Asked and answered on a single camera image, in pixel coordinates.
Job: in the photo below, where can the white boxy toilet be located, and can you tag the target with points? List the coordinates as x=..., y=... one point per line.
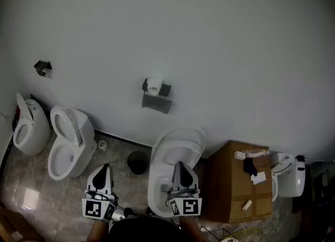
x=290, y=181

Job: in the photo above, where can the white paper sheet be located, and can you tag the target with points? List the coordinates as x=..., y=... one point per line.
x=259, y=178

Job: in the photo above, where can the small black device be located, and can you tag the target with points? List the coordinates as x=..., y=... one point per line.
x=301, y=158

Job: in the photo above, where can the dark cloth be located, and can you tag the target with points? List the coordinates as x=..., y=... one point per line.
x=250, y=166

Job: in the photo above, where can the person's left forearm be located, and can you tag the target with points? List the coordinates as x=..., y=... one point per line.
x=98, y=231

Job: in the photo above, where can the person's dark shirt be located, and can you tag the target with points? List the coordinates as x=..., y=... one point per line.
x=146, y=231

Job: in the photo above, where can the white toilet paper roll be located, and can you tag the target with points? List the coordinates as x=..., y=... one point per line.
x=154, y=85

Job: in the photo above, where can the dark equipment pile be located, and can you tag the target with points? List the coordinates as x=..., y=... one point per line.
x=322, y=196

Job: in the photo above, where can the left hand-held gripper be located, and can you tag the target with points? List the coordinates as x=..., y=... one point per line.
x=93, y=208

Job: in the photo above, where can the white rounded toilet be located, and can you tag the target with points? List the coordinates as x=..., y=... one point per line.
x=39, y=131

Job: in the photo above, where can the person's left shoe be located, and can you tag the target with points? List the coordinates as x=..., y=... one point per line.
x=128, y=211

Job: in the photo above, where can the small cream cylinder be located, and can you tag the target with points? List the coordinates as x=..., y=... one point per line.
x=246, y=205

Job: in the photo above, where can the person's right forearm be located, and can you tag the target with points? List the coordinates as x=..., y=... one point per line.
x=192, y=229

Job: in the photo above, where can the person's right shoe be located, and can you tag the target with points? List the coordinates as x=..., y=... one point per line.
x=150, y=211

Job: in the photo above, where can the small black wall bracket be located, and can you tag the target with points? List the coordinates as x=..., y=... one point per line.
x=42, y=66

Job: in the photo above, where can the person's shoe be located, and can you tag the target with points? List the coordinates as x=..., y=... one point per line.
x=128, y=211
x=150, y=211

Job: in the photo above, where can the brown cardboard box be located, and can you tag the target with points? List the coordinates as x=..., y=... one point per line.
x=230, y=183

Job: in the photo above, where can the black round waste bin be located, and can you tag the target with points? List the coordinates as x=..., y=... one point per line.
x=138, y=163

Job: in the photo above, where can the black wall paper holder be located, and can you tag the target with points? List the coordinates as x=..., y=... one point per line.
x=157, y=103

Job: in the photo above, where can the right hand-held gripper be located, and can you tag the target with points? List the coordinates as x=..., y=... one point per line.
x=189, y=207

